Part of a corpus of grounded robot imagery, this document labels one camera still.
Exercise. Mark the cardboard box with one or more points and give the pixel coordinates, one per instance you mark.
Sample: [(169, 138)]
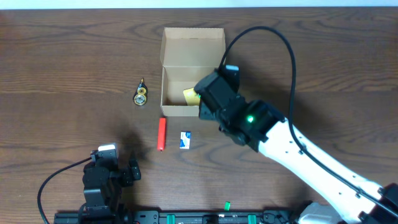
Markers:
[(187, 55)]

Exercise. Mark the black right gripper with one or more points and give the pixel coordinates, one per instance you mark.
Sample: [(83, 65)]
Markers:
[(204, 113)]

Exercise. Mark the small white blue box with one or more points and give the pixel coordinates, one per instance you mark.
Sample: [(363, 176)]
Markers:
[(185, 139)]

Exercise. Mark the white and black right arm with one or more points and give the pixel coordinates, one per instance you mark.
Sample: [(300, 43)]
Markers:
[(356, 199)]

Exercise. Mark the small green clip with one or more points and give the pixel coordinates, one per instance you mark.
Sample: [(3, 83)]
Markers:
[(227, 206)]

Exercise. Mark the black aluminium mounting rail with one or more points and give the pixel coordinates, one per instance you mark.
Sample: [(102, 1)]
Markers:
[(155, 217)]

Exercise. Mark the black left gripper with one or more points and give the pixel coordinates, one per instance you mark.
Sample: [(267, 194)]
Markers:
[(137, 173)]

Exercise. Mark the red marker pen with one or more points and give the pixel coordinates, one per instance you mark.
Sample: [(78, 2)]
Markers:
[(161, 134)]

